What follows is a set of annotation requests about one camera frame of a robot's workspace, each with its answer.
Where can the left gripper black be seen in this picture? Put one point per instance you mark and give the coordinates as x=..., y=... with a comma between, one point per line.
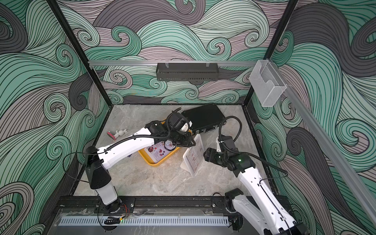
x=188, y=142

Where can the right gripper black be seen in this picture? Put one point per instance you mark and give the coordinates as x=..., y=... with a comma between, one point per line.
x=210, y=154

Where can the white acrylic menu holder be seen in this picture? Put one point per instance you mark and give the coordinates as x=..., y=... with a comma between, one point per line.
x=185, y=164

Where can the special menu paper sheet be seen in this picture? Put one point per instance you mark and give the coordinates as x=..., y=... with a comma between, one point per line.
x=159, y=151

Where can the old menu sheet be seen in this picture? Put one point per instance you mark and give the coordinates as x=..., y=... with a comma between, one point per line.
x=195, y=156

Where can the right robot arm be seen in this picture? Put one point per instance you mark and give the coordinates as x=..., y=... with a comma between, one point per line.
x=265, y=213

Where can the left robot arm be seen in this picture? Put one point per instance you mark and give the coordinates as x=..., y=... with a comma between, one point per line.
x=98, y=161

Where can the black hard case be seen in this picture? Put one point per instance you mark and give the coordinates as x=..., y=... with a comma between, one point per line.
x=204, y=118

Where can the yellow plastic tray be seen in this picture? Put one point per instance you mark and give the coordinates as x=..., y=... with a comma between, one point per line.
x=167, y=139

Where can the white bunny figurine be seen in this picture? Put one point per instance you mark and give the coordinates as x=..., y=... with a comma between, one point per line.
x=120, y=133

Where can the black wall shelf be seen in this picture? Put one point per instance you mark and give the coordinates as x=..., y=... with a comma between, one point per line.
x=187, y=72

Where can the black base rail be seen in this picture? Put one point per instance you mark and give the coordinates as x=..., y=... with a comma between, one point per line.
x=132, y=204

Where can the white slotted cable duct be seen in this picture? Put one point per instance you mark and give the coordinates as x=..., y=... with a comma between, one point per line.
x=147, y=221

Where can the clear wall brochure holder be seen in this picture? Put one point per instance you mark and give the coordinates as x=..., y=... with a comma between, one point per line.
x=267, y=82

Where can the aluminium back rail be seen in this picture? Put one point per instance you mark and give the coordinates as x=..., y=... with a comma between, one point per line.
x=167, y=63

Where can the aluminium rail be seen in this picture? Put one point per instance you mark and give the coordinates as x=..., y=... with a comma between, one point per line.
x=299, y=96
x=167, y=63

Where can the aluminium right rail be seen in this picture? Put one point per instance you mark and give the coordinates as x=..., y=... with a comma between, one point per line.
x=299, y=96

